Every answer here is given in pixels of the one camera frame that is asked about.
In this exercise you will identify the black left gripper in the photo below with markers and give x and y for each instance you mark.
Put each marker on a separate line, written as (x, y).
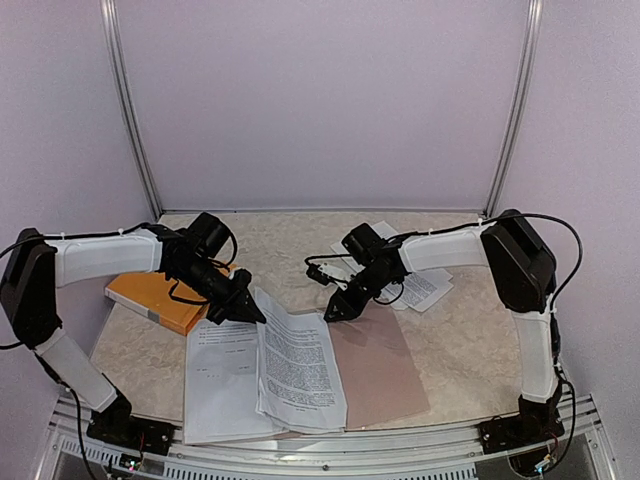
(238, 304)

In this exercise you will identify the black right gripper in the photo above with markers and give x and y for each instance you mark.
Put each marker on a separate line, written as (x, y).
(349, 307)

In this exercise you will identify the white printed paper stack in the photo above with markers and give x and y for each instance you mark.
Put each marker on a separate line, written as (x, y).
(220, 393)

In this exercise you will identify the pink file folder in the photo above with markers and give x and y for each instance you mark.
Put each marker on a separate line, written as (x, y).
(380, 380)

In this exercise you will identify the white printed sheet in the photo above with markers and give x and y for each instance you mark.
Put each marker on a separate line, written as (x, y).
(298, 380)
(382, 228)

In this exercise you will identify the orange book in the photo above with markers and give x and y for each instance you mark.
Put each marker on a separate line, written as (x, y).
(172, 305)

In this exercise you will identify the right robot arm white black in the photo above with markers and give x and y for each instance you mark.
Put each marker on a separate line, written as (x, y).
(521, 264)

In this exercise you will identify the sheet under right arm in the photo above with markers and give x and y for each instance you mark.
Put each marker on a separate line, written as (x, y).
(423, 289)

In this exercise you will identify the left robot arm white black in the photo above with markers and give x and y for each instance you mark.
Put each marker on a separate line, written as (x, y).
(40, 264)

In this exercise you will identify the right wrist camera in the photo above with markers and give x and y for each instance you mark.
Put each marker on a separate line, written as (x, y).
(326, 274)

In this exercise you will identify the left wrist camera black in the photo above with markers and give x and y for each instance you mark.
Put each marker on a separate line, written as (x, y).
(208, 234)

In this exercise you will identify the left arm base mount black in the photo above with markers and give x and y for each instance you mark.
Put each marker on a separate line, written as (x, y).
(116, 425)

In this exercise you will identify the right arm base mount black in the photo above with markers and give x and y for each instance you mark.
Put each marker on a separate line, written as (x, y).
(534, 423)

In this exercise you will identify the front aluminium rail base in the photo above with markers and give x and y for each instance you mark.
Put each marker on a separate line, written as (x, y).
(445, 451)

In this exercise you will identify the left aluminium frame post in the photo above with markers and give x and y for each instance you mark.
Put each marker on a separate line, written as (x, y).
(115, 49)

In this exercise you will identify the aluminium frame post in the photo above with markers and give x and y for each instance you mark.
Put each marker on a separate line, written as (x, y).
(518, 104)
(115, 49)

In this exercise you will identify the right aluminium frame post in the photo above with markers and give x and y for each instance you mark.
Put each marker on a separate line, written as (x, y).
(518, 104)

